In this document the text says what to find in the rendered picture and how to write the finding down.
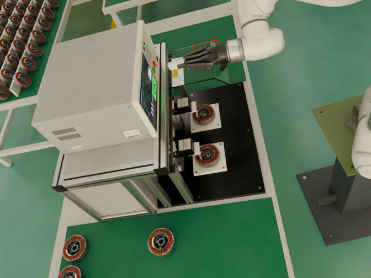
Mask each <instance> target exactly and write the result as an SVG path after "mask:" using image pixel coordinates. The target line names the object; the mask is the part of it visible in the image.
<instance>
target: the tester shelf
mask: <svg viewBox="0 0 371 278"><path fill-rule="evenodd" d="M154 47H155V49H156V51H157V54H158V56H159V58H160V72H159V114H158V137H155V138H153V137H152V138H147V139H143V140H137V141H131V142H126V143H121V144H117V145H111V146H106V147H100V148H95V149H89V150H85V151H80V152H74V153H69V154H63V153H62V152H61V151H60V154H59V158H58V161H57V166H56V170H55V175H54V180H53V183H52V188H53V189H54V190H56V191H57V192H58V193H60V192H64V191H70V190H76V189H83V188H89V187H93V186H99V185H105V184H112V183H118V182H122V181H129V180H135V179H142V178H148V177H155V176H159V175H166V174H169V99H168V64H167V63H168V47H167V45H166V42H162V43H159V44H155V45H154Z"/></svg>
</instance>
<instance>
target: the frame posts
mask: <svg viewBox="0 0 371 278"><path fill-rule="evenodd" d="M178 89H179V91H180V94H181V96H182V98H184V97H187V91H186V88H185V86H184V85H183V86H180V87H178ZM168 175H169V177H170V178H171V180H172V181H173V183H174V185H175V186H176V188H177V189H178V191H179V192H180V194H181V195H182V197H183V198H184V200H185V201H186V203H187V204H189V202H191V204H192V203H194V201H193V195H192V194H191V192H190V190H189V189H188V187H187V185H186V183H185V182H184V180H183V178H182V177H181V175H180V173H179V171H178V170H177V168H176V166H175V165H170V166H169V174H168ZM142 179H143V181H144V182H145V183H146V184H147V186H148V187H149V188H150V189H151V190H152V192H153V193H154V194H155V195H156V196H157V198H158V199H159V200H160V201H161V203H162V204H163V205H164V207H167V206H169V207H170V206H171V199H170V198H169V196H168V195H167V194H166V192H165V191H164V190H163V188H162V187H161V185H160V184H159V183H158V181H157V180H156V179H155V177H148V178H142Z"/></svg>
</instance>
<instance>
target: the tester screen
mask: <svg viewBox="0 0 371 278"><path fill-rule="evenodd" d="M152 75H153V74H152V72H151V90H150V89H149V87H148V78H149V65H148V63H147V61H146V59H145V57H144V58H143V68H142V87H141V105H142V107H143V109H144V111H145V112H146V114H147V116H148V117H149V119H150V121H151V122H152V124H153V126H154V108H155V103H156V112H157V90H156V101H155V99H154V97H153V95H152ZM151 102H152V103H153V116H152V114H151ZM154 128H155V130H156V126H155V127H154Z"/></svg>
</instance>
